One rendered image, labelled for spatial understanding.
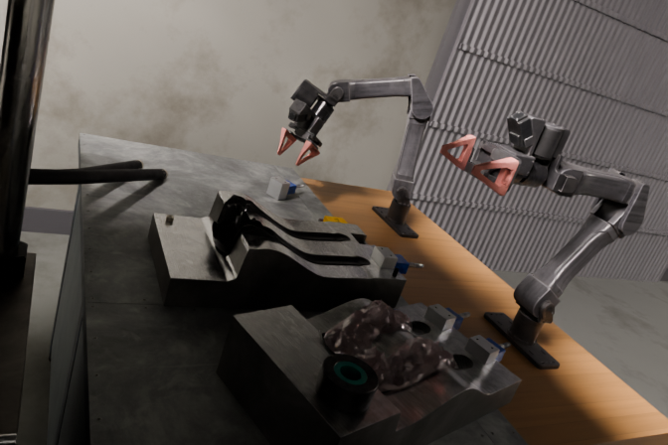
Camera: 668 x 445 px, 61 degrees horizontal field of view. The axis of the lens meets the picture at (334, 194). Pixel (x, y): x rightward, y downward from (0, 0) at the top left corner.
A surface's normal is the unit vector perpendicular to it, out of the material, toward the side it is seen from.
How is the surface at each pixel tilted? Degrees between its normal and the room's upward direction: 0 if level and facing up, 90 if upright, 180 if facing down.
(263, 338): 0
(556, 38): 90
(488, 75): 90
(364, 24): 90
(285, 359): 0
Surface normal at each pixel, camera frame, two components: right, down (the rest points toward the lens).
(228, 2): 0.40, 0.42
